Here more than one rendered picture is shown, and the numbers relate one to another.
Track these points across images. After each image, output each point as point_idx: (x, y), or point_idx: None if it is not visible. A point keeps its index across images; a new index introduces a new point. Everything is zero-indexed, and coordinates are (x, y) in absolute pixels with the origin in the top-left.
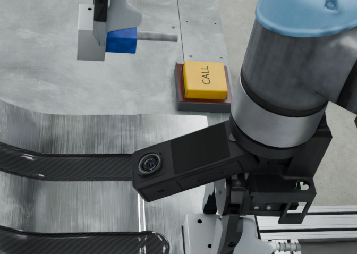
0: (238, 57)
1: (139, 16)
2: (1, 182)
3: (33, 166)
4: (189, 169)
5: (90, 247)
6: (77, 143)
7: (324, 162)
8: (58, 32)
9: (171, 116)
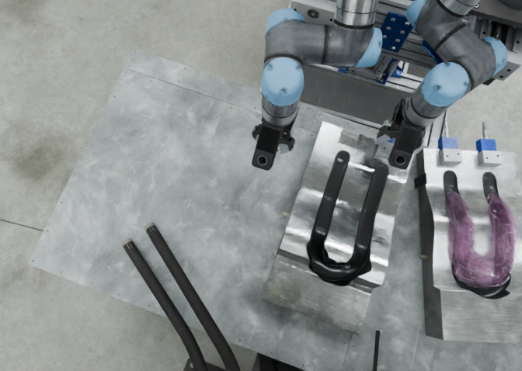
0: (124, 60)
1: (293, 130)
2: (338, 217)
3: (327, 202)
4: (413, 147)
5: (372, 192)
6: (320, 181)
7: (218, 52)
8: (217, 166)
9: (318, 136)
